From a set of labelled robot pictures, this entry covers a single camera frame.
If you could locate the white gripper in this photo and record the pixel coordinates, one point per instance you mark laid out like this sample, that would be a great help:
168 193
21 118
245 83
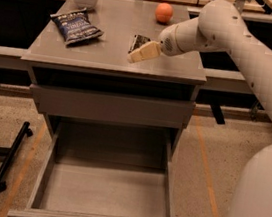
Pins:
166 42

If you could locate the black rxbar chocolate bar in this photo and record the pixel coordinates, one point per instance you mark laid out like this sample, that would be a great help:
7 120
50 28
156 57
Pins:
138 42

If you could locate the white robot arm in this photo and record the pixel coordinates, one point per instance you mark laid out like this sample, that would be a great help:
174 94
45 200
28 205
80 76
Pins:
219 26

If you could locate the grey drawer cabinet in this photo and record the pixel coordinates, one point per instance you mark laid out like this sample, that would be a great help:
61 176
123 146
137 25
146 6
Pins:
101 64

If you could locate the grey middle drawer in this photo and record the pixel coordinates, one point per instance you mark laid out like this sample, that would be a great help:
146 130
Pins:
111 107

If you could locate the open grey bottom drawer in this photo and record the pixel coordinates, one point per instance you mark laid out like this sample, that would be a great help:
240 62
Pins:
94 170

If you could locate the orange round fruit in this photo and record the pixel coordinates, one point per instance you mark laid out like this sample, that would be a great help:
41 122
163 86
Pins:
163 12

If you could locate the blue chip bag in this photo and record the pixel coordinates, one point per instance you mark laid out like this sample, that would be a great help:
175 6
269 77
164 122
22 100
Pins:
75 26

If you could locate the black bar handle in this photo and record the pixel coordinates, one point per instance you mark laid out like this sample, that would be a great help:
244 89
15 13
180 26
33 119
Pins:
24 131

